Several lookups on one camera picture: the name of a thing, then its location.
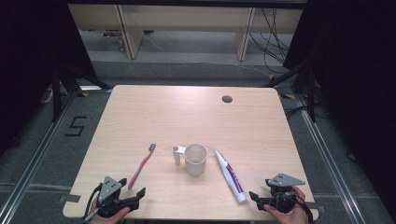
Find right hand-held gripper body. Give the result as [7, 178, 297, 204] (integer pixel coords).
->
[263, 173, 306, 215]

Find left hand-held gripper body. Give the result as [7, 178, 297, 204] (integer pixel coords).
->
[95, 175, 140, 218]

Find pink toothbrush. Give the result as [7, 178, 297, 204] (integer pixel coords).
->
[127, 143, 157, 190]

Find white purple toothpaste tube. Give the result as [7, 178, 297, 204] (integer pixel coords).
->
[214, 149, 248, 204]

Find white cup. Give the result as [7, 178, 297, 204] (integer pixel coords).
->
[171, 142, 208, 177]

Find person's left hand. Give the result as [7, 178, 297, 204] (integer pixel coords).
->
[88, 199, 132, 224]

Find person's right hand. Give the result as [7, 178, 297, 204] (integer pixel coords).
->
[262, 186, 309, 224]

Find black tripod stand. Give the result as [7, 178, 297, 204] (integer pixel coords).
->
[50, 63, 114, 123]
[262, 62, 318, 123]

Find black curtain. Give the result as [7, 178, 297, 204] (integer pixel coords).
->
[0, 0, 98, 157]
[282, 0, 396, 216]

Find small coloured floor clutter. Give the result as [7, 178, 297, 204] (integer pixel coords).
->
[100, 29, 126, 52]

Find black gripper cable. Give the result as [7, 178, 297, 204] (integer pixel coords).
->
[82, 183, 104, 223]
[292, 193, 314, 224]

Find metal floor rail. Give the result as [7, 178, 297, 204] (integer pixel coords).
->
[294, 92, 364, 224]
[0, 90, 79, 224]

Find black floor cable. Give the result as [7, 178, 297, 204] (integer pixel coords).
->
[284, 105, 310, 121]

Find hanging black cables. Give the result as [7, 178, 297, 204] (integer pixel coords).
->
[248, 7, 291, 75]

